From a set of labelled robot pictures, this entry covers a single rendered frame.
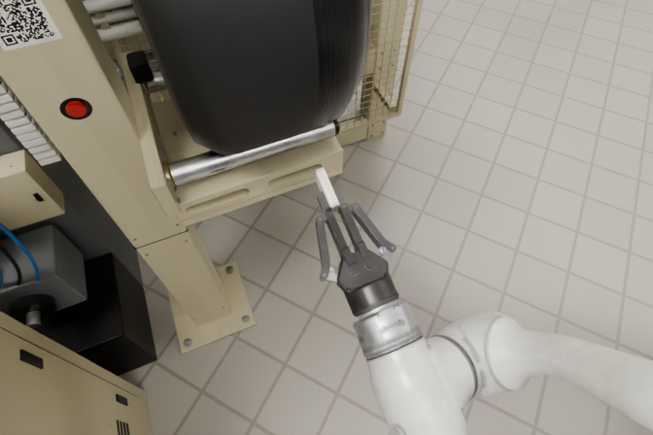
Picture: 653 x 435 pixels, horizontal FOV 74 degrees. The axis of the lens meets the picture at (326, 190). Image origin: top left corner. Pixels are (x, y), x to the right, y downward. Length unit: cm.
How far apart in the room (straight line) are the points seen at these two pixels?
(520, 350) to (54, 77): 78
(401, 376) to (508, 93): 202
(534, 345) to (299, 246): 122
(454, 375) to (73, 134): 71
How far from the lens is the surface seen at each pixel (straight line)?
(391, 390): 64
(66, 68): 77
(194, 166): 85
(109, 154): 89
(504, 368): 71
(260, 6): 54
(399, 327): 63
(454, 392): 66
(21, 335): 106
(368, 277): 67
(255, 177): 87
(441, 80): 246
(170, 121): 111
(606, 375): 54
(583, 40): 304
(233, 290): 170
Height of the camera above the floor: 156
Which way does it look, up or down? 55 degrees down
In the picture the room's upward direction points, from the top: straight up
